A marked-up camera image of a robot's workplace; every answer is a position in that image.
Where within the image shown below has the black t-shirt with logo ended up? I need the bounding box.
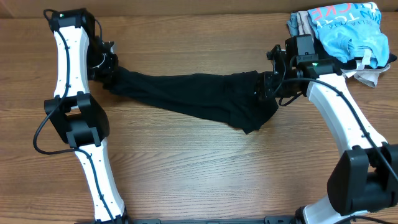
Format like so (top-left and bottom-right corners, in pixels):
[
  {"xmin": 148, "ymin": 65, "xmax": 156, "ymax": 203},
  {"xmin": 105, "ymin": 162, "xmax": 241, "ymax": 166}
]
[{"xmin": 103, "ymin": 67, "xmax": 279, "ymax": 134}]

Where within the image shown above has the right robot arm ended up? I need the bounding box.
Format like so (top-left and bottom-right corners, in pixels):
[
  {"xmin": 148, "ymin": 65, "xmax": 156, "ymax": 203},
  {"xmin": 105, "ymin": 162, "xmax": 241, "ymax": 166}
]
[{"xmin": 255, "ymin": 34, "xmax": 397, "ymax": 223}]

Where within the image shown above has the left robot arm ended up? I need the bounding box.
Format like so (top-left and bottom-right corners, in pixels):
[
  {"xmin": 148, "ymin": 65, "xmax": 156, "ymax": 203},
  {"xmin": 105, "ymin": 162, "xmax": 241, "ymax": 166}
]
[{"xmin": 37, "ymin": 8, "xmax": 130, "ymax": 223}]

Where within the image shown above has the black folded garment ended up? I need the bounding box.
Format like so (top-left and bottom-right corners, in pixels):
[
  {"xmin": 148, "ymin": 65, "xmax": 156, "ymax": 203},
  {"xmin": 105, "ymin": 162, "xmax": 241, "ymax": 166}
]
[{"xmin": 313, "ymin": 37, "xmax": 397, "ymax": 70}]

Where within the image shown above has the light blue printed t-shirt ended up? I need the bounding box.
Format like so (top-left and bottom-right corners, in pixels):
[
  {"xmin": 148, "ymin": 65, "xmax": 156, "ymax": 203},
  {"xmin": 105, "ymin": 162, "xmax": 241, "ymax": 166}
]
[{"xmin": 307, "ymin": 2, "xmax": 390, "ymax": 68}]

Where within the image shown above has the beige folded garment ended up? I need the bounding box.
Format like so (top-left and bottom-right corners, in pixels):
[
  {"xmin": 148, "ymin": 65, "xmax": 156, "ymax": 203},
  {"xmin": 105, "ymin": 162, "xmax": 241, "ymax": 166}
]
[{"xmin": 297, "ymin": 11, "xmax": 397, "ymax": 88}]

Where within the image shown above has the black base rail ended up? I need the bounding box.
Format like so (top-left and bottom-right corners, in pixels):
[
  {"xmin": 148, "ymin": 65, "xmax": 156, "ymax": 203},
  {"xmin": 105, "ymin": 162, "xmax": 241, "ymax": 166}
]
[{"xmin": 78, "ymin": 216, "xmax": 305, "ymax": 224}]

